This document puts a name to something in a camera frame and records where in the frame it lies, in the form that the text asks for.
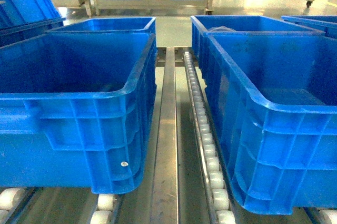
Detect blue bin behind left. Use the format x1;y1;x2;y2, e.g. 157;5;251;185
45;17;156;50

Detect white roller track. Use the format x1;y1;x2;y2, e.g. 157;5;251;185
183;51;236;223

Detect large blue bin upper left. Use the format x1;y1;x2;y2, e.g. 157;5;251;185
1;33;157;194

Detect blue bin far right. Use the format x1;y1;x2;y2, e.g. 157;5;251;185
281;15;337;38

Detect large blue bin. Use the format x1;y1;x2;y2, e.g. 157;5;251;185
206;34;336;215
1;33;157;194

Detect stainless steel flow rack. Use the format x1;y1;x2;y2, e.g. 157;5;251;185
1;47;336;223

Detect large blue bin upper right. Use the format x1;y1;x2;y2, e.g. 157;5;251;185
206;34;336;215

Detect blue bin behind right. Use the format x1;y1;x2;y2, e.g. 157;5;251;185
191;15;325;79

